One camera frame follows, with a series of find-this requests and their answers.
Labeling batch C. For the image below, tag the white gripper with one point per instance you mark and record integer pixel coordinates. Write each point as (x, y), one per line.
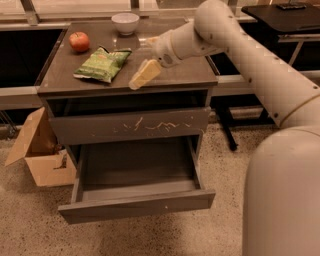
(162, 49)

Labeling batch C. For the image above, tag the green jalapeno chip bag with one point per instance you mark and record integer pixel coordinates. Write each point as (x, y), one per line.
(103, 65)

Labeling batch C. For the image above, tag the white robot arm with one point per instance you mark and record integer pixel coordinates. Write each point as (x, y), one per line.
(282, 189)

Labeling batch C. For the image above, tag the grey drawer cabinet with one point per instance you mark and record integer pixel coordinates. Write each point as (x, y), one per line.
(188, 85)

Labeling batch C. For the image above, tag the scratched grey upper drawer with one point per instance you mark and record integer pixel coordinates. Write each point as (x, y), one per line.
(91, 129)

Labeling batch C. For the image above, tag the open grey lower drawer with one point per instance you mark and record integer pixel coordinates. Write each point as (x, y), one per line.
(137, 178)

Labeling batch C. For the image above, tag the white bowl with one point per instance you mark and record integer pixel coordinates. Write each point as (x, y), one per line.
(125, 23)

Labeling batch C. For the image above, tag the red apple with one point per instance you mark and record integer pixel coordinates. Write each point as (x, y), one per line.
(79, 41)

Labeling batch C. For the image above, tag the open cardboard box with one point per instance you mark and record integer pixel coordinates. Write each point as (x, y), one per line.
(49, 163)

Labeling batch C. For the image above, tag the black side table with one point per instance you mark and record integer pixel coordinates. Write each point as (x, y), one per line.
(293, 35)

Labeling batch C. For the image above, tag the dark device on table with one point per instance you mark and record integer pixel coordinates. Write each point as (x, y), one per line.
(291, 6)

